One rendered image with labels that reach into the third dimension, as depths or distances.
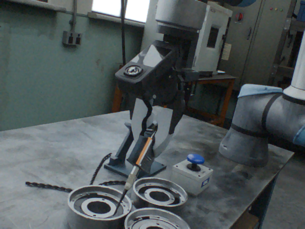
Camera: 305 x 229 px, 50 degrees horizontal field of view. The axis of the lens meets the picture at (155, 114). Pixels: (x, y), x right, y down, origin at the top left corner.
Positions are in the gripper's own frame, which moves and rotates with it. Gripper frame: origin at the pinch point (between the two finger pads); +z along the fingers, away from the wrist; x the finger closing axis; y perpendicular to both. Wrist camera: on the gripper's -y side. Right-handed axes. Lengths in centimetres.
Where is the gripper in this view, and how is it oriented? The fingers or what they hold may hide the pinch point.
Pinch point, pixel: (146, 148)
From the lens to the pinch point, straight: 55.0
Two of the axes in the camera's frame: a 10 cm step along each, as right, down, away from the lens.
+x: -8.5, -2.9, 4.5
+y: 5.0, -1.2, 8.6
